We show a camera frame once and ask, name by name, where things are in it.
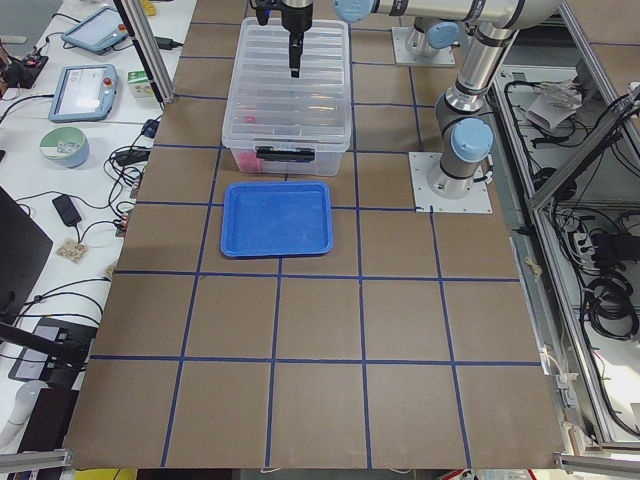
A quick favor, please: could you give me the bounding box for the blue plastic tray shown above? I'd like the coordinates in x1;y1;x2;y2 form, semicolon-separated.
220;181;334;258

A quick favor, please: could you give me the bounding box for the far teach pendant tablet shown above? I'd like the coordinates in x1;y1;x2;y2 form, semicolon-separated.
61;7;128;55

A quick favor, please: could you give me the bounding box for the near teach pendant tablet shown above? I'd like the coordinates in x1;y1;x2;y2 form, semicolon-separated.
48;64;118;123

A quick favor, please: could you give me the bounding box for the red block lower left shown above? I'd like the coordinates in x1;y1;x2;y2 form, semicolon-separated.
238;152;262;174

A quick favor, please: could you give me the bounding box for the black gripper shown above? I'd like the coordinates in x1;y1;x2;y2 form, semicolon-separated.
281;0;314;78

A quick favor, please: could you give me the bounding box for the black power adapter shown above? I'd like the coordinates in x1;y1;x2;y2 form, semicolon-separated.
52;194;82;227

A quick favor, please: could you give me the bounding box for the clear plastic storage box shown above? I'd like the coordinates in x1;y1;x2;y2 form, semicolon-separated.
221;17;354;178

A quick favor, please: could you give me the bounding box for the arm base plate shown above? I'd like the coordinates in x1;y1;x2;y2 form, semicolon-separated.
391;24;459;68
409;152;493;214

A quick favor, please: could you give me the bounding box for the green white carton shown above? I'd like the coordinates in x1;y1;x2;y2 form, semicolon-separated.
126;70;155;98

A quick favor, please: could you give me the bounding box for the black monitor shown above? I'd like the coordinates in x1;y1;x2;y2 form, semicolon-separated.
0;189;53;324

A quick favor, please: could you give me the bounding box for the aluminium frame post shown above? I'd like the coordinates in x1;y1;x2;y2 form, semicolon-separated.
114;0;175;105

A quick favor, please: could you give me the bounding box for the teach pendant tablet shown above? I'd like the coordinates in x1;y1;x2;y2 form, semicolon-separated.
61;7;128;55
48;64;118;123

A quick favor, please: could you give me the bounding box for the bag of snacks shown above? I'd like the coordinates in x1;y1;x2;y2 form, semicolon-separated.
56;239;88;264

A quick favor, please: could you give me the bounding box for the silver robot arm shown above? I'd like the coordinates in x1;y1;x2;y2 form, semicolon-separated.
333;1;559;200
406;17;460;56

